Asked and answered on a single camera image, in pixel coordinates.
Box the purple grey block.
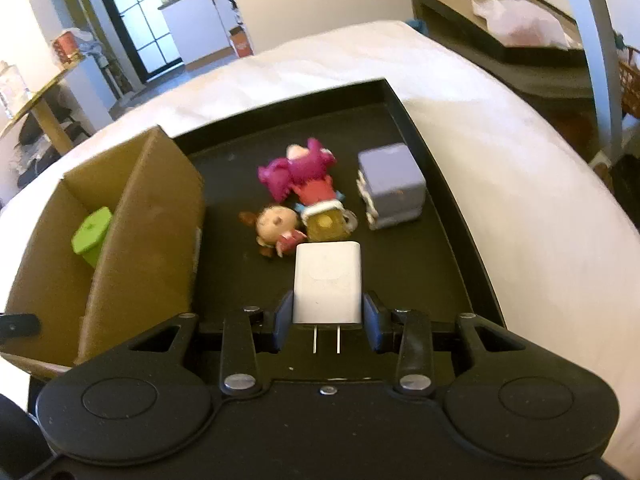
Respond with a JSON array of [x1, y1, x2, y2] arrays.
[[357, 143, 427, 231]]

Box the round gold-edged table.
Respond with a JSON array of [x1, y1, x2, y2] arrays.
[[0, 67, 83, 157]]

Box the white wall charger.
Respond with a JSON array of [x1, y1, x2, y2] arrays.
[[291, 241, 365, 356]]

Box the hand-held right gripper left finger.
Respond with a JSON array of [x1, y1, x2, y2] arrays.
[[125, 290, 296, 394]]

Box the white kitchen cabinet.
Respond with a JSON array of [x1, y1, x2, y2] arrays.
[[159, 0, 242, 67]]

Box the orange carton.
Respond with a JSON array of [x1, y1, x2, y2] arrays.
[[228, 25, 256, 59]]

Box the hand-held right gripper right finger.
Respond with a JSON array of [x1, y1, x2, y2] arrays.
[[363, 290, 526, 395]]

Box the clear glass jar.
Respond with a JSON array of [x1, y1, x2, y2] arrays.
[[0, 60, 32, 117]]

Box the wicker basket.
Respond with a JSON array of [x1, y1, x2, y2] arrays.
[[617, 47, 640, 122]]

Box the cardboard box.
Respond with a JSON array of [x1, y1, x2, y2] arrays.
[[0, 125, 207, 382]]

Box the white plastic bag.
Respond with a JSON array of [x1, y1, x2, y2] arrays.
[[472, 0, 574, 49]]

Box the brown-haired doll figurine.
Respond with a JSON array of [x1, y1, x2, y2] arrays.
[[239, 203, 308, 261]]

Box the black tray with cardboard liner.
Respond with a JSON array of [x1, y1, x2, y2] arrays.
[[417, 0, 587, 64]]

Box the red can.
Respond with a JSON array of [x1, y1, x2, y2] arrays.
[[51, 31, 82, 67]]

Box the red dress figurine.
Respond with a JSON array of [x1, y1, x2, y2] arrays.
[[292, 180, 359, 244]]

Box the green hexagonal container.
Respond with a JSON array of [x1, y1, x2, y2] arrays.
[[71, 206, 115, 269]]

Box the black-framed glass door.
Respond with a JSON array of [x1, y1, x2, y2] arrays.
[[92, 0, 184, 80]]

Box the white metal frame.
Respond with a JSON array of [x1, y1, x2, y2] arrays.
[[554, 0, 640, 162]]

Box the pink monster figurine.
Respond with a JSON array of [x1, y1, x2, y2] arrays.
[[257, 137, 337, 201]]

